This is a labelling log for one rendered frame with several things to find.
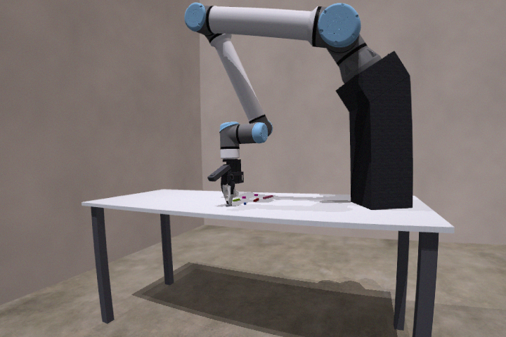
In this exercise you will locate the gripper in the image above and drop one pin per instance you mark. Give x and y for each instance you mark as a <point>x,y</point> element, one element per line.
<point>229,179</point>

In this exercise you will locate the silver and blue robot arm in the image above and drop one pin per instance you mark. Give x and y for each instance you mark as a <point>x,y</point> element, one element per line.
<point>336,28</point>

